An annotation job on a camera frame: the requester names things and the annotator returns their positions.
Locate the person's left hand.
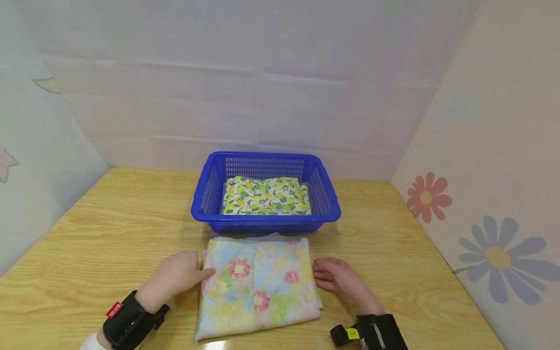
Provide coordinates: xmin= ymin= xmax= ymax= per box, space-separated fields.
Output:
xmin=134 ymin=251 xmax=216 ymax=315

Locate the lemon print folded cloth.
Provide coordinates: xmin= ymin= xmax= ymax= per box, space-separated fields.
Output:
xmin=221 ymin=175 xmax=312 ymax=216

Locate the person's left forearm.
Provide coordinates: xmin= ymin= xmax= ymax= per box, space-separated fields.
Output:
xmin=79 ymin=330 xmax=113 ymax=350

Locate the pastel floral cloth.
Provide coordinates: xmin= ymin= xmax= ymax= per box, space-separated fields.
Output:
xmin=194 ymin=236 xmax=324 ymax=341

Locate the black wrist band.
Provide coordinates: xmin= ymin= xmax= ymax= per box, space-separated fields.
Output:
xmin=102 ymin=290 xmax=171 ymax=350
xmin=329 ymin=314 xmax=408 ymax=350

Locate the person's right hand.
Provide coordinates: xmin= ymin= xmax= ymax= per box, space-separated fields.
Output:
xmin=312 ymin=257 xmax=386 ymax=316

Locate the blue plastic mesh basket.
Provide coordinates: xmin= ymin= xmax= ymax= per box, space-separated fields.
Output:
xmin=191 ymin=151 xmax=342 ymax=234

